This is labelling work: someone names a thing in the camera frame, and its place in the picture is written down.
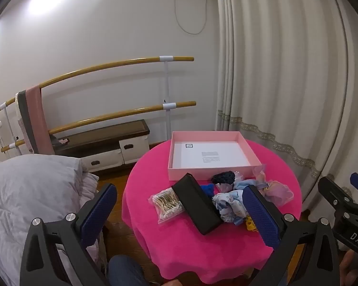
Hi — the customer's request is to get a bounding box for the cream curtain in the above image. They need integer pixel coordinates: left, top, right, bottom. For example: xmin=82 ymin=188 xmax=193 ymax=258
xmin=214 ymin=0 xmax=358 ymax=213

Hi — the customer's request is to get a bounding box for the blue cartoon print cloth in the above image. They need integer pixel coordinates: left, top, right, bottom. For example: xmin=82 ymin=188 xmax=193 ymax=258
xmin=212 ymin=189 xmax=250 ymax=225

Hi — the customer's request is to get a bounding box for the pink cardboard box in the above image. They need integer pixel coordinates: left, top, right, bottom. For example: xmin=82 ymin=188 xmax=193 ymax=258
xmin=167 ymin=130 xmax=262 ymax=181

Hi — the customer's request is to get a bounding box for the pink grey towel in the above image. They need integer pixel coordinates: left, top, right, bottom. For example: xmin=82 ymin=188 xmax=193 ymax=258
xmin=18 ymin=85 xmax=55 ymax=155

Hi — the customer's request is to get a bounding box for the low brown white bench cabinet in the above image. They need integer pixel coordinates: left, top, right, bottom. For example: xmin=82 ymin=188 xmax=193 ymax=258
xmin=52 ymin=119 xmax=151 ymax=174

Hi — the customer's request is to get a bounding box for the person's right hand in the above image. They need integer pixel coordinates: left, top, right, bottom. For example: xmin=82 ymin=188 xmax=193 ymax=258
xmin=339 ymin=249 xmax=358 ymax=286

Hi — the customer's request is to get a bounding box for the black rectangular case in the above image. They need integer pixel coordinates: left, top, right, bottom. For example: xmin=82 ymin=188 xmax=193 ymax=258
xmin=171 ymin=173 xmax=223 ymax=235

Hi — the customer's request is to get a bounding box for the light blue scrunchie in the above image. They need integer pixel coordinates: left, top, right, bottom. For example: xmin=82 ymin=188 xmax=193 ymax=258
xmin=233 ymin=179 xmax=259 ymax=192

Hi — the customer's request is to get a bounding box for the pink organza scrunchie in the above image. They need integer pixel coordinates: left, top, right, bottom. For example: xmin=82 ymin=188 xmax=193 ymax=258
xmin=252 ymin=167 xmax=295 ymax=207

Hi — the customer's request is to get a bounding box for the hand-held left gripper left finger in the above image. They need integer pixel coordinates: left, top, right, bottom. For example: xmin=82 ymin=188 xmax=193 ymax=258
xmin=19 ymin=183 xmax=118 ymax=286

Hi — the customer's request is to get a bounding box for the person's jeans leg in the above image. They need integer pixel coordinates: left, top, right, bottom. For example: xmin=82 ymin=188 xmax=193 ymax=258
xmin=107 ymin=254 xmax=151 ymax=286

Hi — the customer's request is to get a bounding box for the white power cable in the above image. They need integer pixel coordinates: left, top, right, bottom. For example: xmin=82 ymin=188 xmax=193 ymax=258
xmin=172 ymin=0 xmax=208 ymax=35

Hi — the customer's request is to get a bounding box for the dark blue scrunchie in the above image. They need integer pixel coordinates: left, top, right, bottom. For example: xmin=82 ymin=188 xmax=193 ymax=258
xmin=200 ymin=184 xmax=216 ymax=198

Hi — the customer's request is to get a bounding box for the black scrunchie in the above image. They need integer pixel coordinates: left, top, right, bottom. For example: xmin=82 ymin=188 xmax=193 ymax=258
xmin=211 ymin=171 xmax=236 ymax=185

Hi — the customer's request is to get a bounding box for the pink tablecloth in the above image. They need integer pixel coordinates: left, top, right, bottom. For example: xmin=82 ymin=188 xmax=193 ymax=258
xmin=121 ymin=138 xmax=303 ymax=284

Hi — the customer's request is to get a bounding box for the wooden ballet barre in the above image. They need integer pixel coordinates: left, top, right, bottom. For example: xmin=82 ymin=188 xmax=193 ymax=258
xmin=0 ymin=56 xmax=197 ymax=156

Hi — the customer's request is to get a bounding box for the yellow crocheted hair accessory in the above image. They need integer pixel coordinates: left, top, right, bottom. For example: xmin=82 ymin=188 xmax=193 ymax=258
xmin=244 ymin=214 xmax=259 ymax=233

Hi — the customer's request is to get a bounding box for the bag of cotton swabs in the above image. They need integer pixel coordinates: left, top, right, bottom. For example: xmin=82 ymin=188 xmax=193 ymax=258
xmin=150 ymin=187 xmax=186 ymax=226

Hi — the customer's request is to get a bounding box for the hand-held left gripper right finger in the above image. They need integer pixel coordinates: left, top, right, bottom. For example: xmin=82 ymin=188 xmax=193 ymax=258
xmin=241 ymin=185 xmax=341 ymax=286

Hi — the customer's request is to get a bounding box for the grey bed duvet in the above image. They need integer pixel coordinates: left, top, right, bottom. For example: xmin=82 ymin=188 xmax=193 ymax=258
xmin=0 ymin=154 xmax=100 ymax=286

